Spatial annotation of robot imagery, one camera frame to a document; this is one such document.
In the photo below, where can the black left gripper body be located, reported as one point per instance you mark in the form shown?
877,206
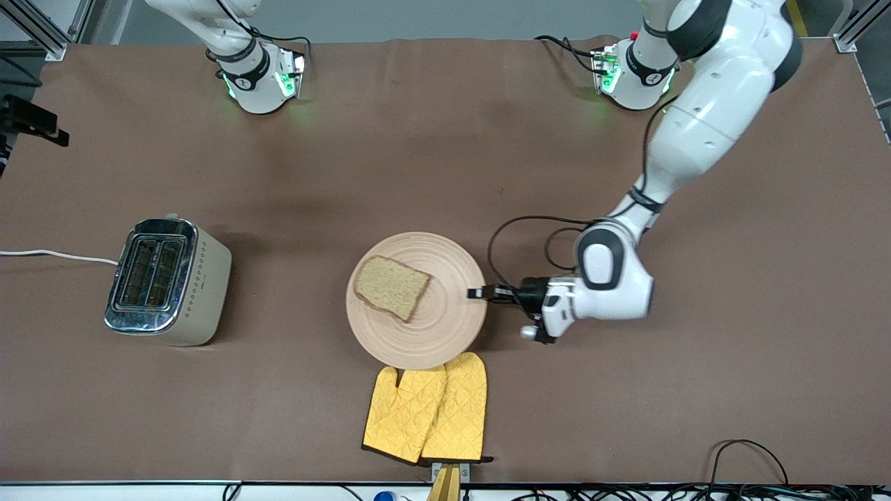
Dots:
530,291

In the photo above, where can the round wooden plate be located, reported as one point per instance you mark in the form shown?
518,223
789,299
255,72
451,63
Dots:
445,327

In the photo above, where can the brown bread slice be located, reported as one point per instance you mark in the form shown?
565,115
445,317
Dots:
390,287

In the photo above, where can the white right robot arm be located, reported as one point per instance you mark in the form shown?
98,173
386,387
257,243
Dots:
257,87

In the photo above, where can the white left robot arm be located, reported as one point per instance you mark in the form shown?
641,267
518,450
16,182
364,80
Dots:
703,125

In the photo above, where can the cream and chrome toaster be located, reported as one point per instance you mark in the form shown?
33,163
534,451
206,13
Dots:
198,292

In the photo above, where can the yellow quilted oven mitt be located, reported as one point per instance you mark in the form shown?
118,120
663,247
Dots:
459,410
400,417

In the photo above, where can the brown table cover cloth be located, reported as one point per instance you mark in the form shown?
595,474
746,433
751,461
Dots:
445,174

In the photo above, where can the base connector box green light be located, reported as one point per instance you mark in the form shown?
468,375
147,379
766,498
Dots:
604,69
291,73

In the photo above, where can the aluminium frame profile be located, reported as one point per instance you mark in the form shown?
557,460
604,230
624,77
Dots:
52,45
853,35

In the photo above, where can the grey metal bracket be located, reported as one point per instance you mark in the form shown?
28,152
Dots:
464,472

